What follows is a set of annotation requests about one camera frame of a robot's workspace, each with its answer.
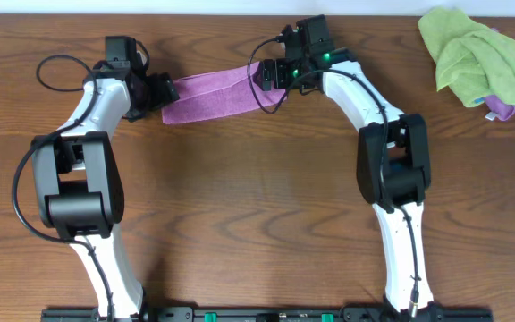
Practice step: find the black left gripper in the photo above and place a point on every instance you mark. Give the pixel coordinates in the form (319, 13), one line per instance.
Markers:
(167, 90)

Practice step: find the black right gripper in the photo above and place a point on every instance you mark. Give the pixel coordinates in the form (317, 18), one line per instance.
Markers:
(282, 80)

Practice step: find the purple cloth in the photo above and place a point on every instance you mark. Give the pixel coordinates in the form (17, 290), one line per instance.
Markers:
(498, 110)
(209, 96)

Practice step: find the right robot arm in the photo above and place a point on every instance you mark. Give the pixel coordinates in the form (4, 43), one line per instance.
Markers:
(393, 166)

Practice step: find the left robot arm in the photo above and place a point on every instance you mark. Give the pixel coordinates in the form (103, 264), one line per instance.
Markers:
(78, 186)

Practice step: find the green cloth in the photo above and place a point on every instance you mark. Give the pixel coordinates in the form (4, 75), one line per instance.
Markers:
(471, 59)

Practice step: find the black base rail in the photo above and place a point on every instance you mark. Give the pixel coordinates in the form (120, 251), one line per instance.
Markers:
(432, 313)

